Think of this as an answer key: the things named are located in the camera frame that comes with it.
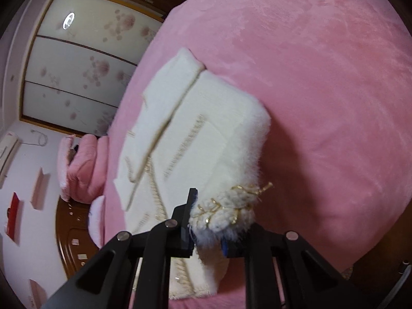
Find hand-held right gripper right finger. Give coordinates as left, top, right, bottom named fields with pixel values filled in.
left=220, top=222, right=361, bottom=309

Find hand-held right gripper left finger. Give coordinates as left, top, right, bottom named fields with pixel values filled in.
left=39, top=188, right=198, bottom=309

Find white fluffy braided-trim cardigan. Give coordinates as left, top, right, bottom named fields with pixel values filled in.
left=113, top=48, right=274, bottom=301

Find white pillow with blue print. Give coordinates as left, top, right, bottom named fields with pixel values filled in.
left=88, top=195, right=107, bottom=247

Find wooden headboard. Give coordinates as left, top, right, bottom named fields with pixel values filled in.
left=55, top=196, right=142, bottom=284

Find folded pink quilt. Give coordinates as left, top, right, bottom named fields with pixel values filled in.
left=66, top=134, right=111, bottom=204

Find pink lace-trimmed pillow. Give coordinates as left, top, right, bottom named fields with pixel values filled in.
left=57, top=134, right=76, bottom=202

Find pink bed blanket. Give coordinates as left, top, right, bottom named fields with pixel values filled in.
left=101, top=0, right=412, bottom=309

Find floral sliding wardrobe doors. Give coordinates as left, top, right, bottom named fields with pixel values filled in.
left=19, top=0, right=168, bottom=137

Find white wall cable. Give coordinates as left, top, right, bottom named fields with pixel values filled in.
left=30, top=129, right=49, bottom=147

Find red wall shelf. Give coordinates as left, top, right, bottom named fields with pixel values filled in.
left=6, top=192, right=24, bottom=243

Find white wall air conditioner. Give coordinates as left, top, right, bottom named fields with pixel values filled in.
left=0, top=131, right=20, bottom=176

